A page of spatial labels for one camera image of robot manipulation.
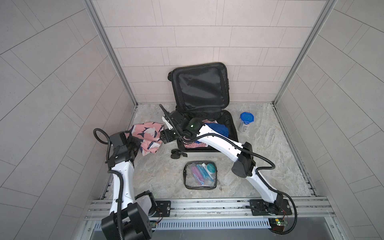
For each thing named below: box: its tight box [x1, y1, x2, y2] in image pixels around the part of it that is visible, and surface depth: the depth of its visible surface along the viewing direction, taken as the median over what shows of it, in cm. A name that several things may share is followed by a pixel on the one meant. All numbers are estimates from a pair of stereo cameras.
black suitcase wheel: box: [170, 149, 188, 159], surface depth 87 cm
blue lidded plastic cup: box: [238, 111, 254, 133], surface depth 94 cm
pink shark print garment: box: [126, 122, 165, 156], surface depth 95 cm
